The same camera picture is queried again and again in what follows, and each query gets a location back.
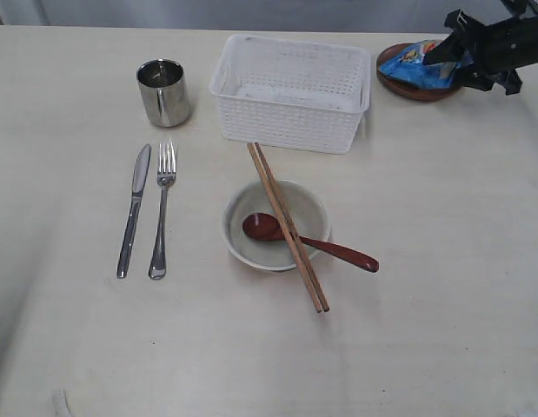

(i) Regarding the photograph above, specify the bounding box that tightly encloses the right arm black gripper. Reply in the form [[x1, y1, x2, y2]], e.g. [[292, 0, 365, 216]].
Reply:
[[423, 10, 538, 96]]

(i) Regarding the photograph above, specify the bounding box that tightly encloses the blue chips bag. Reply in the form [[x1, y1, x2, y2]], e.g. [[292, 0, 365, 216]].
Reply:
[[378, 39, 473, 89]]

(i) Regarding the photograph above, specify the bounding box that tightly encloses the brown wooden plate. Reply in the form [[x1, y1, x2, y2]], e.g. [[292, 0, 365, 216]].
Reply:
[[375, 43, 462, 103]]

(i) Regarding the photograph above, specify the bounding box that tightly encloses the speckled ceramic bowl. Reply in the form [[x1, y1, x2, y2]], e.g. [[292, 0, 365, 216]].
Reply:
[[221, 180, 331, 273]]

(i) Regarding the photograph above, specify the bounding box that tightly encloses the wooden chopstick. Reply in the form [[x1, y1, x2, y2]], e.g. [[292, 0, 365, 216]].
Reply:
[[246, 142, 324, 314], [253, 142, 331, 312]]

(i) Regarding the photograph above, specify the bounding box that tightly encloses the dark red wooden spoon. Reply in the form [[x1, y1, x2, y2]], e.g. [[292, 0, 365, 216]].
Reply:
[[242, 213, 380, 273]]

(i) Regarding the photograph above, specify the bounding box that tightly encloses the stainless steel cup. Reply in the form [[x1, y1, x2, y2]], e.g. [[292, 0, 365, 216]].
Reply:
[[136, 59, 191, 128]]

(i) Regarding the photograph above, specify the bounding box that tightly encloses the silver table knife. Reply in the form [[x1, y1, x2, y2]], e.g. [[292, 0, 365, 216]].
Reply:
[[116, 143, 151, 279]]

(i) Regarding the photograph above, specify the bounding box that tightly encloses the silver metal fork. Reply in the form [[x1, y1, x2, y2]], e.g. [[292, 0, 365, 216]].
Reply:
[[148, 142, 177, 281]]

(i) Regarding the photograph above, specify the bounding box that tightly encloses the white perforated plastic basket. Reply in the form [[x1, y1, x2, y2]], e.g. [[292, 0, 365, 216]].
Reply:
[[209, 34, 371, 155]]

